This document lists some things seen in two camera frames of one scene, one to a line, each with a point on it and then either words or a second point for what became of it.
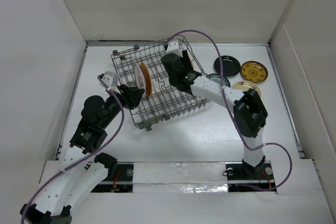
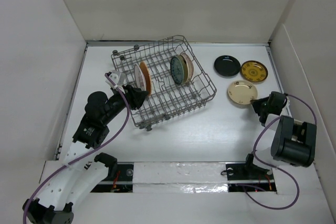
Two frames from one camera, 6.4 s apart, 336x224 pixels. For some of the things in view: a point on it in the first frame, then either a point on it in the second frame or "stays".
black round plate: [230, 66] stays
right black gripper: [186, 60] to [255, 103]
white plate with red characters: [140, 80] stays
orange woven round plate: [147, 79] stays
